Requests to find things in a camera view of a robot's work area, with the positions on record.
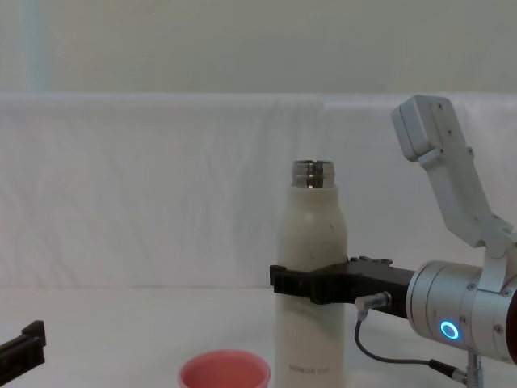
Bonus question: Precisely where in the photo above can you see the white table cloth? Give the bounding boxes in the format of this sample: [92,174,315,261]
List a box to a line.
[0,285,517,388]

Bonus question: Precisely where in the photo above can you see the pink cup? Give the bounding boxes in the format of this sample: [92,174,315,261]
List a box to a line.
[178,349,272,388]

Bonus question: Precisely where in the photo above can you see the white curtain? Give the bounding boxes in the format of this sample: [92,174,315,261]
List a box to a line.
[0,91,517,290]

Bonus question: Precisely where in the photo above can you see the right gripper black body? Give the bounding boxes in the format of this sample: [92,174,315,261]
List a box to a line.
[347,264,416,325]

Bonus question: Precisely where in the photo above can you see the cream vacuum bottle steel neck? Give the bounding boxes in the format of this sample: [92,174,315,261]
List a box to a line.
[275,158,350,388]

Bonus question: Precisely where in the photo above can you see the thin dark cable silver plug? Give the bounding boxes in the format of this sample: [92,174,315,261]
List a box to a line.
[354,291,482,388]

